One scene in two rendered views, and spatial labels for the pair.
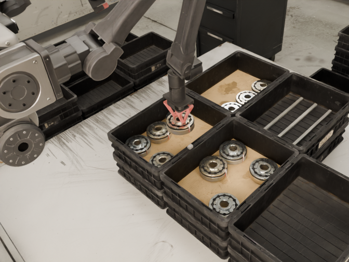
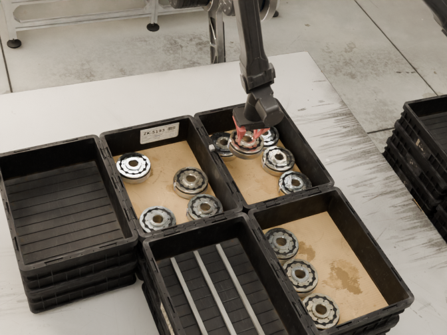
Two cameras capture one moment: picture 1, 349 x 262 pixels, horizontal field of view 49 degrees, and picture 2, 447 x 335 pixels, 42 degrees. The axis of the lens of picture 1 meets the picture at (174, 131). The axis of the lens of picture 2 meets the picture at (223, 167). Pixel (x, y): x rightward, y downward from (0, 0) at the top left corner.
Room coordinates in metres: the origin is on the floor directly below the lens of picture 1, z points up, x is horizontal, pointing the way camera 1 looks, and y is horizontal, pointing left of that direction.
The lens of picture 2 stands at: (1.19, -1.24, 2.19)
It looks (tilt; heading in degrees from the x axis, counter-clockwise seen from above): 48 degrees down; 98
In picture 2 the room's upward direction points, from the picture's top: 11 degrees clockwise
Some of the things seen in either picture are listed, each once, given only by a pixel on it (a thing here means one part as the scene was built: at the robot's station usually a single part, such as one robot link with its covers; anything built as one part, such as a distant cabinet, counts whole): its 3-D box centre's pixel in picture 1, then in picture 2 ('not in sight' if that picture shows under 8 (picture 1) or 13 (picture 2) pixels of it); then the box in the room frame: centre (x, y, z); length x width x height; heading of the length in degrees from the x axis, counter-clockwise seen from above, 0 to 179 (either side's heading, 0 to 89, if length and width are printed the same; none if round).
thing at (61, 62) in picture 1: (57, 63); not in sight; (0.75, 0.24, 1.45); 0.09 x 0.08 x 0.12; 37
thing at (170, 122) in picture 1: (179, 120); (247, 139); (1.06, -0.02, 0.98); 0.10 x 0.10 x 0.01
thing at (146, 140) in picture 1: (137, 143); (263, 133); (1.09, 0.15, 0.86); 0.10 x 0.10 x 0.01
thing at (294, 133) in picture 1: (293, 118); (221, 300); (1.13, -0.48, 0.87); 0.40 x 0.30 x 0.11; 130
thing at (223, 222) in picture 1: (229, 164); (168, 173); (0.88, -0.18, 0.92); 0.40 x 0.30 x 0.02; 130
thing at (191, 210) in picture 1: (229, 174); (167, 184); (0.88, -0.18, 0.87); 0.40 x 0.30 x 0.11; 130
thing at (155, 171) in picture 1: (169, 126); (261, 150); (1.11, 0.02, 0.92); 0.40 x 0.30 x 0.02; 130
